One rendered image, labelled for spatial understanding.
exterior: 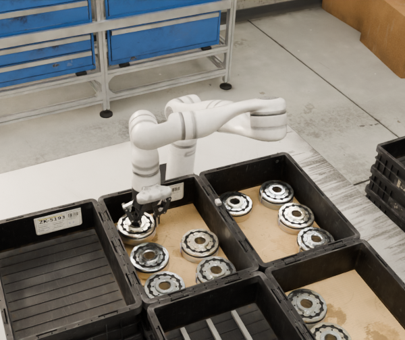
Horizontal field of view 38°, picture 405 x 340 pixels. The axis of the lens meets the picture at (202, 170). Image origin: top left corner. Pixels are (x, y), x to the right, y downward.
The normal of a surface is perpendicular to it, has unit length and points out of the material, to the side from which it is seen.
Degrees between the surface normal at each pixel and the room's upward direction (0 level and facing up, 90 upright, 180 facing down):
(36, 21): 90
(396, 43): 90
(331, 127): 0
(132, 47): 90
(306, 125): 0
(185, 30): 90
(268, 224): 0
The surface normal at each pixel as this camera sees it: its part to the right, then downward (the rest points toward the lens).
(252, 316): 0.04, -0.78
